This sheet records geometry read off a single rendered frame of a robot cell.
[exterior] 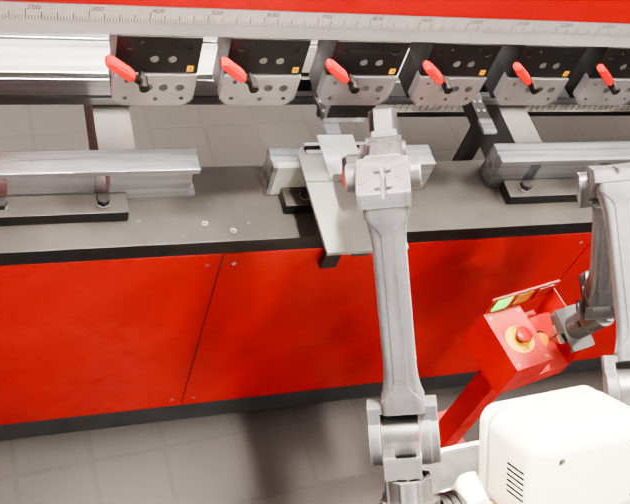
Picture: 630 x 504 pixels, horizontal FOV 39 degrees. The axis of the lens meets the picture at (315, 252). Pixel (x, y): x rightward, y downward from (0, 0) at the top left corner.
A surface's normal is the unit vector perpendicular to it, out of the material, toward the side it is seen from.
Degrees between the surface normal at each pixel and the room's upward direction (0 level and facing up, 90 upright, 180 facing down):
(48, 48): 0
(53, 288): 90
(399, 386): 53
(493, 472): 90
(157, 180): 90
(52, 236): 0
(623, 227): 36
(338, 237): 0
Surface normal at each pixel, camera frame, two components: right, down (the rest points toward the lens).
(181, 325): 0.24, 0.81
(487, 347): -0.88, 0.21
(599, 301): -0.06, 0.77
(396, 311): -0.08, 0.22
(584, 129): 0.24, -0.58
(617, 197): -0.20, -0.20
